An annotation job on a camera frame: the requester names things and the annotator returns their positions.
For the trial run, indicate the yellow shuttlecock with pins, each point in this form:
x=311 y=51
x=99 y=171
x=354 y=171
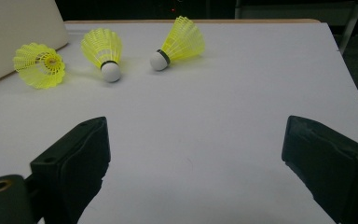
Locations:
x=183 y=40
x=111 y=72
x=31 y=77

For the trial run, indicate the white table cover board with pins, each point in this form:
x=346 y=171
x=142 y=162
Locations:
x=199 y=109

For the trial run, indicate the white storage bin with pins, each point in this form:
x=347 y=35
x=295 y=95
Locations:
x=12 y=31

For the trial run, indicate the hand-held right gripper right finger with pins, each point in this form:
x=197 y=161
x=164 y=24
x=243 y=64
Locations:
x=332 y=168

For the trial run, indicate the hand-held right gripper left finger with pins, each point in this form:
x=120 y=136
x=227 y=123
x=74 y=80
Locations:
x=74 y=155

